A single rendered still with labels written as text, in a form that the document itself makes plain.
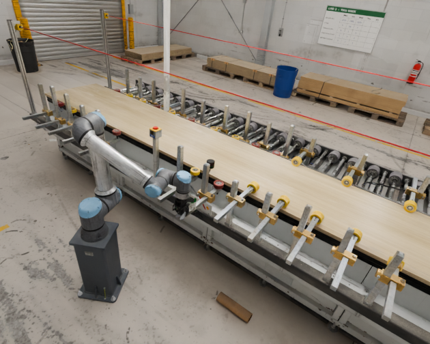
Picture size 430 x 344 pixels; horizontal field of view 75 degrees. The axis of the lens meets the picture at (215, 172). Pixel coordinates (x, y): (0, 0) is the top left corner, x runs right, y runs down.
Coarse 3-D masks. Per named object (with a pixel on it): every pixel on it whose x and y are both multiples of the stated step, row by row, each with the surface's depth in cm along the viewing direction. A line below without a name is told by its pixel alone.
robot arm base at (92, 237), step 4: (104, 224) 201; (100, 228) 196; (104, 228) 200; (108, 228) 205; (84, 232) 194; (88, 232) 193; (92, 232) 193; (96, 232) 195; (100, 232) 197; (104, 232) 200; (108, 232) 204; (84, 236) 195; (88, 236) 194; (92, 236) 194; (96, 236) 195; (100, 236) 197; (104, 236) 200; (84, 240) 196; (88, 240) 195; (92, 240) 195; (96, 240) 196
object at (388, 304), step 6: (396, 270) 156; (390, 282) 149; (390, 288) 145; (390, 294) 142; (390, 300) 139; (384, 306) 137; (390, 306) 136; (384, 312) 133; (390, 312) 134; (384, 318) 133; (390, 318) 131
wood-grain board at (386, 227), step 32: (96, 96) 349; (128, 96) 360; (128, 128) 283; (192, 128) 298; (192, 160) 243; (224, 160) 249; (256, 160) 254; (288, 160) 260; (256, 192) 213; (288, 192) 218; (320, 192) 222; (352, 192) 227; (320, 224) 191; (352, 224) 194; (384, 224) 197; (416, 224) 201; (384, 256) 172; (416, 256) 175
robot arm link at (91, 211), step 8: (88, 200) 192; (96, 200) 192; (80, 208) 186; (88, 208) 186; (96, 208) 187; (104, 208) 195; (80, 216) 188; (88, 216) 185; (96, 216) 188; (88, 224) 189; (96, 224) 191
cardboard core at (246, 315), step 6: (222, 294) 230; (216, 300) 230; (222, 300) 227; (228, 300) 226; (228, 306) 224; (234, 306) 222; (240, 306) 223; (234, 312) 222; (240, 312) 219; (246, 312) 219; (246, 318) 216
